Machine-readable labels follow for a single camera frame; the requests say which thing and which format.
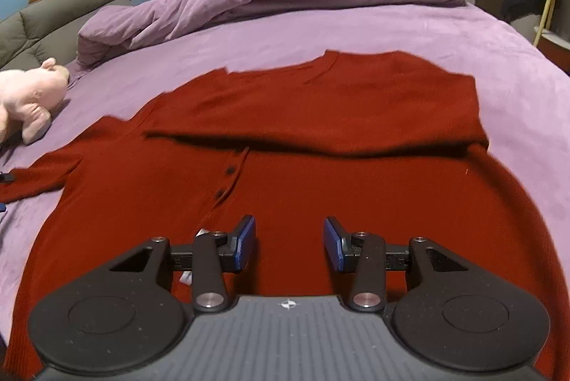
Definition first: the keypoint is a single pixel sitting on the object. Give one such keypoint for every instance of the red knit cardigan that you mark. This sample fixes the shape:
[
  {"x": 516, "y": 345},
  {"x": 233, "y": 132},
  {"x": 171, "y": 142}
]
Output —
[{"x": 388, "y": 143}]

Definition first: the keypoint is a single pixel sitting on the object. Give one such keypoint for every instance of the purple bed sheet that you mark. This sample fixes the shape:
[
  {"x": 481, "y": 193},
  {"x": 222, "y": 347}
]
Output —
[{"x": 524, "y": 97}]

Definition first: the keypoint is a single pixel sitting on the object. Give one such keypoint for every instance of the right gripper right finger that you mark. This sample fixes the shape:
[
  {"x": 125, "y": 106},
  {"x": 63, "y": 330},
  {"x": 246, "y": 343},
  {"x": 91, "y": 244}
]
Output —
[{"x": 368, "y": 258}]

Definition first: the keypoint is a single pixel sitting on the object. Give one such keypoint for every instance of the black clothing pile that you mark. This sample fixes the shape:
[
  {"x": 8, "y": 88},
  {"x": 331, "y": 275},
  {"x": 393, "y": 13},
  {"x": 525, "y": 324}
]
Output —
[{"x": 511, "y": 10}]

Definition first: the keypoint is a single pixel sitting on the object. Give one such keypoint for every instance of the pink plush pig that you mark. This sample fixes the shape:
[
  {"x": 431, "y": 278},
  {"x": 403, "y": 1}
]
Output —
[{"x": 28, "y": 97}]

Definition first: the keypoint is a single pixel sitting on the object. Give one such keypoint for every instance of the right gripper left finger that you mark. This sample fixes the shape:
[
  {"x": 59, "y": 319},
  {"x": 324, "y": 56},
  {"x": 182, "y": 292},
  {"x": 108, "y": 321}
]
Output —
[{"x": 211, "y": 255}]

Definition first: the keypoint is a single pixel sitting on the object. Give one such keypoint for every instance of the yellow side shelf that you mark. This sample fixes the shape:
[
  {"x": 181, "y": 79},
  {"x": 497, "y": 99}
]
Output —
[{"x": 543, "y": 31}]

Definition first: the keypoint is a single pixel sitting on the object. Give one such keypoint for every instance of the grey padded headboard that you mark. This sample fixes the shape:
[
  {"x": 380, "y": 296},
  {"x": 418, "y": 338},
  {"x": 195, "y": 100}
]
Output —
[{"x": 44, "y": 29}]

